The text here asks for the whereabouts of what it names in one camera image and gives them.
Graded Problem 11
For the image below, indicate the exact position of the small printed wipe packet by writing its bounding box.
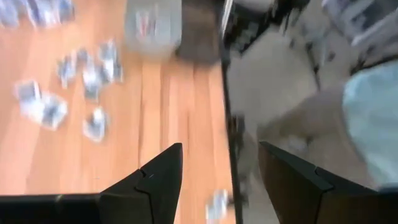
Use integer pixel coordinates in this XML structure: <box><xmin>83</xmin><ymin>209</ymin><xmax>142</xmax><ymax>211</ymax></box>
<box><xmin>205</xmin><ymin>189</ymin><xmax>233</xmax><ymax>222</ymax></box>

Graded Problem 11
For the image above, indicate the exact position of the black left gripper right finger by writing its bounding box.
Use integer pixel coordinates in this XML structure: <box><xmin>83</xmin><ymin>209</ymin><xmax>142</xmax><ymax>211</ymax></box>
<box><xmin>259</xmin><ymin>141</ymin><xmax>398</xmax><ymax>224</ymax></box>

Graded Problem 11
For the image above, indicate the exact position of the person's leg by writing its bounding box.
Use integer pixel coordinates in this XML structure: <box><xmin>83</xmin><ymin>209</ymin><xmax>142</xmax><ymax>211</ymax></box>
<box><xmin>341</xmin><ymin>60</ymin><xmax>398</xmax><ymax>189</ymax></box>

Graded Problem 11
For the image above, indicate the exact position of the light grey plastic bin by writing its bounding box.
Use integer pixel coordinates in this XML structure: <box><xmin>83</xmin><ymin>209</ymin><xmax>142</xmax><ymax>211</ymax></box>
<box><xmin>124</xmin><ymin>0</ymin><xmax>183</xmax><ymax>58</ymax></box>

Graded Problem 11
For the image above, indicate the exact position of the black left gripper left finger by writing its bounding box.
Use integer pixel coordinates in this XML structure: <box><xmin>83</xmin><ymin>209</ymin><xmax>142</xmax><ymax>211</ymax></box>
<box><xmin>101</xmin><ymin>142</ymin><xmax>183</xmax><ymax>224</ymax></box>

